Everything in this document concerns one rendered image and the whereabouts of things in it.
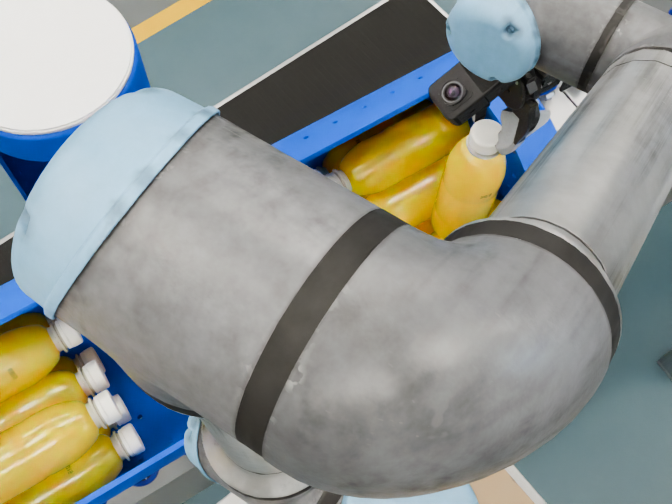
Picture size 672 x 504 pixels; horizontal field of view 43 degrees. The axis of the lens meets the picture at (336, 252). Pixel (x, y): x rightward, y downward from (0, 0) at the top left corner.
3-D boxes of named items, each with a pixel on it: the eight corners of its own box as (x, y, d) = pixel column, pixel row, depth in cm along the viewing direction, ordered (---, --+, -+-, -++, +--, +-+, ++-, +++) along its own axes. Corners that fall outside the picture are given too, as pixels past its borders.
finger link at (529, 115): (534, 147, 90) (545, 88, 83) (523, 154, 90) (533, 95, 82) (506, 120, 92) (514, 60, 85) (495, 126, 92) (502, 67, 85)
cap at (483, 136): (462, 132, 97) (465, 123, 96) (493, 123, 98) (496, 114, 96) (476, 159, 96) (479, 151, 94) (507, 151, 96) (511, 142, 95)
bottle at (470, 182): (421, 206, 115) (444, 123, 97) (470, 192, 116) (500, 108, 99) (442, 251, 112) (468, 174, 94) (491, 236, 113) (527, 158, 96)
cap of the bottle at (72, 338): (52, 317, 103) (66, 309, 104) (68, 343, 105) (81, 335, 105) (55, 327, 100) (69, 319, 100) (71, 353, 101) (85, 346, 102)
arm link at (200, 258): (315, 557, 78) (241, 430, 29) (187, 467, 82) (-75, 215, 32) (385, 448, 82) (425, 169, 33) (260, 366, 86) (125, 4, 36)
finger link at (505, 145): (551, 150, 96) (564, 92, 88) (510, 174, 94) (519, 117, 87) (534, 133, 97) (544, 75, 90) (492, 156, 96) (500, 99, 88)
